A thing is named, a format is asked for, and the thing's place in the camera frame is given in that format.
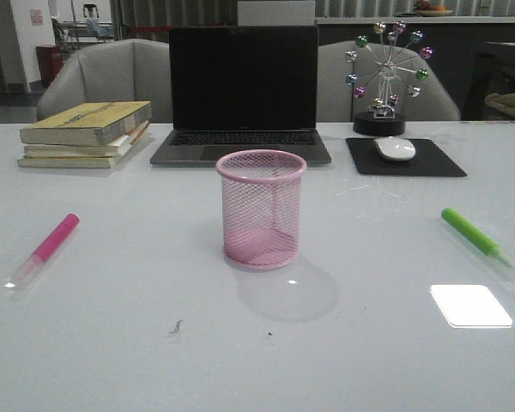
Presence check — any green highlighter pen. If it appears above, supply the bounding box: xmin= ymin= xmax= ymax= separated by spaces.
xmin=440 ymin=208 xmax=515 ymax=291

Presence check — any ferris wheel desk ornament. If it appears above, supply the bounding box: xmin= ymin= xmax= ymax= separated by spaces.
xmin=345 ymin=21 xmax=429 ymax=136

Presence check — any right grey armchair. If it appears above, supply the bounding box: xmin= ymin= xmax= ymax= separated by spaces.
xmin=317 ymin=40 xmax=460 ymax=122

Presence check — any grey laptop computer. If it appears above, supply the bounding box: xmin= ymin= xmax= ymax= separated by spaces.
xmin=150 ymin=26 xmax=331 ymax=167

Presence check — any left grey armchair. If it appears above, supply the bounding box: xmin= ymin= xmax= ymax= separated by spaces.
xmin=37 ymin=39 xmax=173 ymax=123

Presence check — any grey armchair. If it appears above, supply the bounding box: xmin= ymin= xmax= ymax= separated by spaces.
xmin=317 ymin=40 xmax=460 ymax=122
xmin=37 ymin=39 xmax=173 ymax=123

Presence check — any middle yellow book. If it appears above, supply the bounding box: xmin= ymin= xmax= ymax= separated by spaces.
xmin=24 ymin=121 xmax=149 ymax=158

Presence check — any top yellow book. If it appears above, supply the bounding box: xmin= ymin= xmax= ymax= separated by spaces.
xmin=20 ymin=100 xmax=152 ymax=146

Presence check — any yellow book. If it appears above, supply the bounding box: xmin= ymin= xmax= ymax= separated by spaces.
xmin=24 ymin=121 xmax=149 ymax=158
xmin=17 ymin=134 xmax=145 ymax=168
xmin=20 ymin=100 xmax=152 ymax=146

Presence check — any fruit bowl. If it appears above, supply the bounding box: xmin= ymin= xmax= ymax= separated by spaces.
xmin=413 ymin=0 xmax=452 ymax=17

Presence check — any red bin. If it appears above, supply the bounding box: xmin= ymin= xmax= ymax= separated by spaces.
xmin=35 ymin=45 xmax=64 ymax=88

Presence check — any bottom yellow book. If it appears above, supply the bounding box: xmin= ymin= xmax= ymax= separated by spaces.
xmin=17 ymin=134 xmax=145 ymax=168

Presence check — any pink highlighter pen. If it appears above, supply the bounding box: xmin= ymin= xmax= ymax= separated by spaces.
xmin=4 ymin=213 xmax=80 ymax=290

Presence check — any pink mesh pen holder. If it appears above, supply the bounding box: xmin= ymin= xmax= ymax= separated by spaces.
xmin=215 ymin=149 xmax=307 ymax=270

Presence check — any black mouse pad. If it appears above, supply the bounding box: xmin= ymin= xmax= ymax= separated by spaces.
xmin=346 ymin=137 xmax=467 ymax=177

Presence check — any white computer mouse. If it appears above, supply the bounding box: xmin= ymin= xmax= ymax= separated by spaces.
xmin=373 ymin=136 xmax=416 ymax=161

